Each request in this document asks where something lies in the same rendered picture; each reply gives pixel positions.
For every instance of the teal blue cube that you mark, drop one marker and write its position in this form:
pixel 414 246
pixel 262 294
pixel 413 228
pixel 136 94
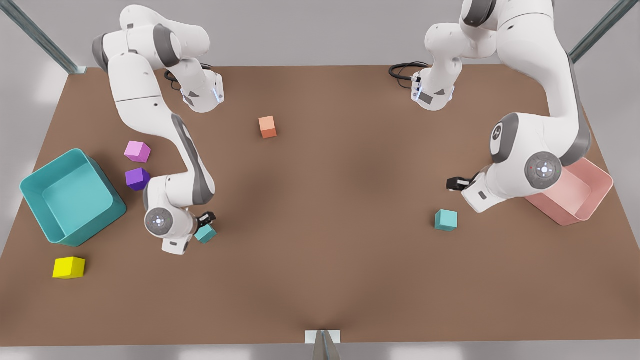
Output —
pixel 446 220
pixel 205 233

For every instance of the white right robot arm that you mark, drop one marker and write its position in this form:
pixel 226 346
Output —
pixel 145 100

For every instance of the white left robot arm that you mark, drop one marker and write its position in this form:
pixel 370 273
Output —
pixel 530 60

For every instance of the purple cube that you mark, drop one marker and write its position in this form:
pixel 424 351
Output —
pixel 137 179

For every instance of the pink cube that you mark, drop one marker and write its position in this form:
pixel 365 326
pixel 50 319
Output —
pixel 137 151

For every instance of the orange cube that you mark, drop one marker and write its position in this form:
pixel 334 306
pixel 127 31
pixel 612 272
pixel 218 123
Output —
pixel 268 127

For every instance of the pink square bin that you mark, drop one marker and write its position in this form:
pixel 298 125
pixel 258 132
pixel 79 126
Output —
pixel 575 192

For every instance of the teal square bin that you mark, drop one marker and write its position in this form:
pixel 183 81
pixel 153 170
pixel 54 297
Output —
pixel 70 197

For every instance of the yellow cube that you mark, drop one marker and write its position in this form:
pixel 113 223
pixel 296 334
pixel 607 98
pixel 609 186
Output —
pixel 69 267

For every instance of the silver frame post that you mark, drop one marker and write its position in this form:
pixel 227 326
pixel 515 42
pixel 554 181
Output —
pixel 324 345
pixel 37 35
pixel 597 30

